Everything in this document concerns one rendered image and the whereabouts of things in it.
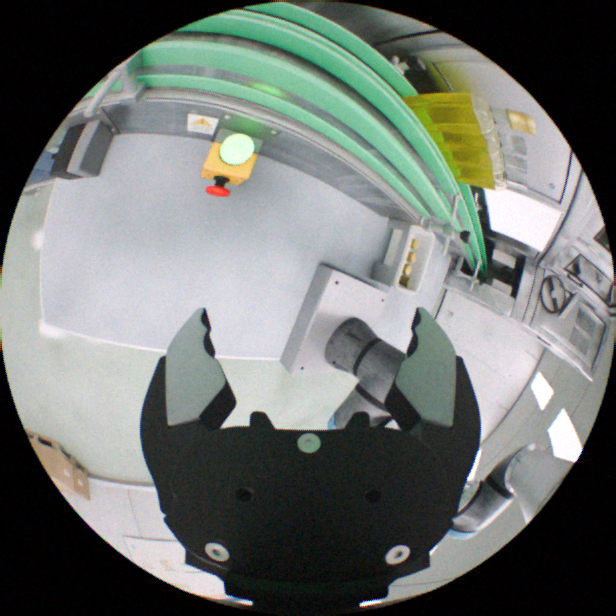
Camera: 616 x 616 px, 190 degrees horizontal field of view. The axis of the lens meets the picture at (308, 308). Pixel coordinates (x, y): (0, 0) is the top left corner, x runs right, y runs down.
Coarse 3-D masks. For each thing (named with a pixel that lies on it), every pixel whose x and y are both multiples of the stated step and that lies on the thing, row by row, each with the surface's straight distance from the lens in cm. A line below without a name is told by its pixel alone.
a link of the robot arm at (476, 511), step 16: (352, 400) 46; (336, 416) 48; (384, 416) 46; (480, 480) 52; (464, 496) 48; (480, 496) 49; (496, 496) 49; (512, 496) 51; (464, 512) 49; (480, 512) 50; (496, 512) 52; (464, 528) 52; (480, 528) 54
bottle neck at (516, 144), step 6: (504, 138) 40; (510, 138) 40; (516, 138) 40; (522, 138) 40; (504, 144) 40; (510, 144) 40; (516, 144) 40; (522, 144) 40; (516, 150) 40; (522, 150) 40
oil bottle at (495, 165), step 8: (448, 152) 44; (456, 152) 43; (448, 160) 46; (456, 160) 45; (464, 160) 44; (472, 160) 44; (480, 160) 43; (488, 160) 42; (496, 160) 42; (504, 160) 44; (464, 168) 47; (472, 168) 46; (480, 168) 45; (488, 168) 44; (496, 168) 44
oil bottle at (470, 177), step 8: (456, 168) 48; (456, 176) 50; (464, 176) 49; (472, 176) 48; (480, 176) 47; (488, 176) 47; (496, 176) 47; (504, 176) 48; (472, 184) 51; (480, 184) 50; (488, 184) 49; (496, 184) 48; (504, 184) 48
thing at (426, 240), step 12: (420, 228) 66; (408, 240) 57; (420, 240) 73; (432, 240) 72; (420, 252) 72; (420, 264) 71; (396, 276) 56; (408, 276) 72; (420, 276) 70; (396, 288) 57; (408, 288) 69
